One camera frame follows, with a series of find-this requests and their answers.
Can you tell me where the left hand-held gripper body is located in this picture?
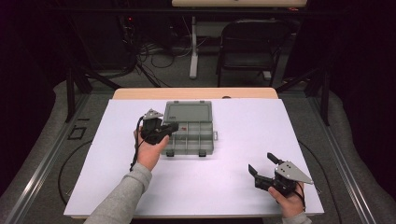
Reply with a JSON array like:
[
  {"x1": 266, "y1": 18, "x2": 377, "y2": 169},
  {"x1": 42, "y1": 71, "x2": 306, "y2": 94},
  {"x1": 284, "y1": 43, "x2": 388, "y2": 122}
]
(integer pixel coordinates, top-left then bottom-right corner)
[{"x1": 140, "y1": 107, "x2": 172, "y2": 147}]

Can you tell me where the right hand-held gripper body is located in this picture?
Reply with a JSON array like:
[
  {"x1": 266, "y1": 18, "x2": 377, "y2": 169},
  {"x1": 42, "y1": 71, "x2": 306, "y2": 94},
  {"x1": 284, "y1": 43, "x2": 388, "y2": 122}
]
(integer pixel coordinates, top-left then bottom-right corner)
[{"x1": 254, "y1": 160, "x2": 315, "y2": 198}]

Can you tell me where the grey plastic organizer box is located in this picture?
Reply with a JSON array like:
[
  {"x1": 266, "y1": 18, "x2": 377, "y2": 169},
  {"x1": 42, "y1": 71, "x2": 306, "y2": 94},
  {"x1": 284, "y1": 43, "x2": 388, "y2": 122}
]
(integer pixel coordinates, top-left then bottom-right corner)
[{"x1": 160, "y1": 100, "x2": 219, "y2": 158}]

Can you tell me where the person's left hand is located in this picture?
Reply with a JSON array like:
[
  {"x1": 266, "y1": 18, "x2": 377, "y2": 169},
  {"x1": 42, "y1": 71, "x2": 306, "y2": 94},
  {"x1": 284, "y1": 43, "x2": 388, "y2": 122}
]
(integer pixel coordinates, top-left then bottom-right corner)
[{"x1": 133, "y1": 128, "x2": 171, "y2": 173}]

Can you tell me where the person's right hand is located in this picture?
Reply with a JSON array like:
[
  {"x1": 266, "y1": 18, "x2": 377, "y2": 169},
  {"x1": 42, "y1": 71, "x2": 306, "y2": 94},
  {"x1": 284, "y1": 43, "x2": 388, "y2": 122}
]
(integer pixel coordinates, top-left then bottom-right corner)
[{"x1": 267, "y1": 183, "x2": 305, "y2": 219}]

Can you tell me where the wooden table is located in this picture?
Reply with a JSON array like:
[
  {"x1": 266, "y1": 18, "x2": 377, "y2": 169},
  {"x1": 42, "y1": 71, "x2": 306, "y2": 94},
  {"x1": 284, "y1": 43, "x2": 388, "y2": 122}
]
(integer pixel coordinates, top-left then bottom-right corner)
[{"x1": 111, "y1": 87, "x2": 279, "y2": 101}]

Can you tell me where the white board mat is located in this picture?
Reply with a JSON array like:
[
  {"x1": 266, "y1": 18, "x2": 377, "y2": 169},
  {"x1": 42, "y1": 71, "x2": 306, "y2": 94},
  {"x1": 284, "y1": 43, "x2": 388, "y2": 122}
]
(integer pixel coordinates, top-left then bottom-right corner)
[{"x1": 63, "y1": 98, "x2": 325, "y2": 217}]

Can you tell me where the white desk leg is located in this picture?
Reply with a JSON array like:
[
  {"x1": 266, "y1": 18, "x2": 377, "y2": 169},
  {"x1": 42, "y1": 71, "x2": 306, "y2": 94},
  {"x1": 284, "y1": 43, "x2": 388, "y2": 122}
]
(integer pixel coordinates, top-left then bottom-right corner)
[{"x1": 189, "y1": 15, "x2": 201, "y2": 80}]

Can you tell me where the black metal stand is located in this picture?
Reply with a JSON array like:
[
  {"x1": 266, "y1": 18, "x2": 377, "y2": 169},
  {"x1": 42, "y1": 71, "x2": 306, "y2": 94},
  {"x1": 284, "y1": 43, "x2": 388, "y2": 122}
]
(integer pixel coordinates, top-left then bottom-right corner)
[
  {"x1": 275, "y1": 65, "x2": 332, "y2": 127},
  {"x1": 63, "y1": 60, "x2": 123, "y2": 123}
]

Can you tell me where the black folding chair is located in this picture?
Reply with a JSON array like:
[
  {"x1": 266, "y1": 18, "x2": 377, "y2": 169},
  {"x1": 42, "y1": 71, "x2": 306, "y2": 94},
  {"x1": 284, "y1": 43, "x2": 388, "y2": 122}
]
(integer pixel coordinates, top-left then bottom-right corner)
[{"x1": 216, "y1": 19, "x2": 294, "y2": 89}]

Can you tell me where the left hand-held gripper black cable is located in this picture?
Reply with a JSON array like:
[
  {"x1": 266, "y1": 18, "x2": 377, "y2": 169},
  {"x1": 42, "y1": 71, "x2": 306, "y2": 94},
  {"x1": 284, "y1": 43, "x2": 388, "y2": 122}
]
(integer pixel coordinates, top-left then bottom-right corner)
[{"x1": 129, "y1": 115, "x2": 146, "y2": 173}]

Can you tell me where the hand-held gripper black cable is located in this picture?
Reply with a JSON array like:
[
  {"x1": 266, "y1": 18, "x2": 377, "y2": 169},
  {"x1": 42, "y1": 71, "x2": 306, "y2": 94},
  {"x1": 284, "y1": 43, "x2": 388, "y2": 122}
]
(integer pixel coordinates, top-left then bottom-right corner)
[
  {"x1": 129, "y1": 115, "x2": 146, "y2": 173},
  {"x1": 293, "y1": 181, "x2": 308, "y2": 213}
]

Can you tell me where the right hand-held gripper black cable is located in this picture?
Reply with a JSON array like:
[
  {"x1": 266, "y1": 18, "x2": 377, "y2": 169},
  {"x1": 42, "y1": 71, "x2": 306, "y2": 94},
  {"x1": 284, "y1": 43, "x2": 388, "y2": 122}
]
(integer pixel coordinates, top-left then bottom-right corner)
[{"x1": 293, "y1": 181, "x2": 308, "y2": 213}]

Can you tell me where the black floor cable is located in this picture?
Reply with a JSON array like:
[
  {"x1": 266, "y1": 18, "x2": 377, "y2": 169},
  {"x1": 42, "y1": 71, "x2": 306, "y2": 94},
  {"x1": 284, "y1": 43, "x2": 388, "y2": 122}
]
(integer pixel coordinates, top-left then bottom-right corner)
[
  {"x1": 298, "y1": 140, "x2": 344, "y2": 224},
  {"x1": 57, "y1": 139, "x2": 94, "y2": 206}
]

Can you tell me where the aluminium floor rail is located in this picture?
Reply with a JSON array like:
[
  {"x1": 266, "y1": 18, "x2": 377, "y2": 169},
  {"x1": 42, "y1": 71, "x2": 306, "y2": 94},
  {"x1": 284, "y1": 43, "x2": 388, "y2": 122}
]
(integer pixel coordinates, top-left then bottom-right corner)
[
  {"x1": 2, "y1": 92, "x2": 92, "y2": 224},
  {"x1": 305, "y1": 95, "x2": 378, "y2": 224}
]

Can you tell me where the tangle of floor cables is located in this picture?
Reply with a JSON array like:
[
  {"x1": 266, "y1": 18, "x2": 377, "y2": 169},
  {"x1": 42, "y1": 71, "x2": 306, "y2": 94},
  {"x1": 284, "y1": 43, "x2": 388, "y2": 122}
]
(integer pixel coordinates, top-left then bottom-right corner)
[{"x1": 134, "y1": 38, "x2": 194, "y2": 70}]

